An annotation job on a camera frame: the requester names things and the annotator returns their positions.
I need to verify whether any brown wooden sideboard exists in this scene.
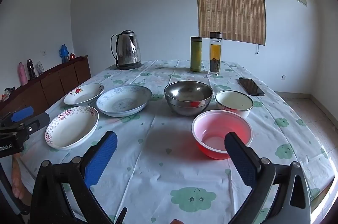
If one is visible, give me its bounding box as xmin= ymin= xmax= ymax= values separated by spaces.
xmin=0 ymin=56 xmax=92 ymax=119

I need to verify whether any stainless steel bowl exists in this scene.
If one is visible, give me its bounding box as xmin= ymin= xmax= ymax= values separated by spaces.
xmin=164 ymin=81 xmax=213 ymax=117

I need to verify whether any pink bottle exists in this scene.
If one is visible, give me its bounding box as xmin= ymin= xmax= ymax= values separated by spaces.
xmin=17 ymin=62 xmax=28 ymax=86

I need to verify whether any person's left hand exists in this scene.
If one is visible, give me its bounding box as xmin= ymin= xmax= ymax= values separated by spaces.
xmin=12 ymin=156 xmax=32 ymax=205

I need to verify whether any red plastic bowl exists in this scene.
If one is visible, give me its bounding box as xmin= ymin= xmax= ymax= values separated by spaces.
xmin=192 ymin=109 xmax=254 ymax=160

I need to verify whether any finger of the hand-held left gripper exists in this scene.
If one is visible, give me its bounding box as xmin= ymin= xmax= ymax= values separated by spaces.
xmin=0 ymin=106 xmax=34 ymax=132
xmin=20 ymin=113 xmax=50 ymax=134

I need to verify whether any bamboo window blind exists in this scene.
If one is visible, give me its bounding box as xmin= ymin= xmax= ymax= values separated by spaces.
xmin=194 ymin=0 xmax=266 ymax=45

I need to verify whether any glass tea bottle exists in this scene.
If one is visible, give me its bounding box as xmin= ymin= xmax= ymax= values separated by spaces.
xmin=209 ymin=31 xmax=223 ymax=76

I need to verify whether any white plate with red flowers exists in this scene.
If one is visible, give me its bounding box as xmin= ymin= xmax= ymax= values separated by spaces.
xmin=64 ymin=83 xmax=104 ymax=106

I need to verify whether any stainless steel electric kettle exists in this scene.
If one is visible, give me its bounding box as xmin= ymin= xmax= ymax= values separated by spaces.
xmin=110 ymin=30 xmax=143 ymax=71

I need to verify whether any white enamel bowl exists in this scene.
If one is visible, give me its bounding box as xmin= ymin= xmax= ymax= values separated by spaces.
xmin=215 ymin=90 xmax=254 ymax=119

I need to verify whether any green thermos bottle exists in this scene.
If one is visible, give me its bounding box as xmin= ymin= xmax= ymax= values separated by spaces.
xmin=190 ymin=36 xmax=203 ymax=72

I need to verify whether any black smartphone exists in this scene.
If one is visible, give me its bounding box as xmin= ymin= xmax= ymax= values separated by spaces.
xmin=238 ymin=78 xmax=265 ymax=96

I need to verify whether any white plate with pink rim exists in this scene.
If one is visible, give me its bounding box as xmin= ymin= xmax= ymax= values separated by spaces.
xmin=45 ymin=106 xmax=99 ymax=150

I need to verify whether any black bottle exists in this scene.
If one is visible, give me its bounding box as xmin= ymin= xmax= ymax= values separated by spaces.
xmin=26 ymin=59 xmax=36 ymax=80

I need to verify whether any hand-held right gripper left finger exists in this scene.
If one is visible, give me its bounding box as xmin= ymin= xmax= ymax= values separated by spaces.
xmin=30 ymin=131 xmax=118 ymax=224

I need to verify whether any blue patterned white plate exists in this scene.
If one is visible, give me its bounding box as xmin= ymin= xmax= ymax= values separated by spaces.
xmin=96 ymin=85 xmax=153 ymax=118

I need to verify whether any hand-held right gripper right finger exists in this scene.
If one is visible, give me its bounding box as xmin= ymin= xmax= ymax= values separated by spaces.
xmin=224 ymin=132 xmax=311 ymax=224

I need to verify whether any blue water bottle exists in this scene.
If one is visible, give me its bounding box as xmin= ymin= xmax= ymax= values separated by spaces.
xmin=60 ymin=44 xmax=70 ymax=63

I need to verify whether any small figurine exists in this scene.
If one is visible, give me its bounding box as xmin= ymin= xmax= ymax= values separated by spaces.
xmin=3 ymin=87 xmax=15 ymax=102

